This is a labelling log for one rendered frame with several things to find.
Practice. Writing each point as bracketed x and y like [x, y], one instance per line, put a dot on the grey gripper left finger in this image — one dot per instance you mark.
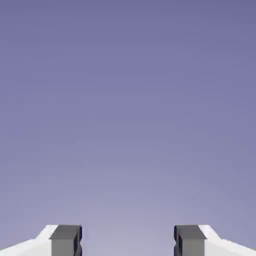
[62, 240]

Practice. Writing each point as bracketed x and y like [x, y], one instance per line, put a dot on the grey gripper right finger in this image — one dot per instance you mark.
[192, 240]

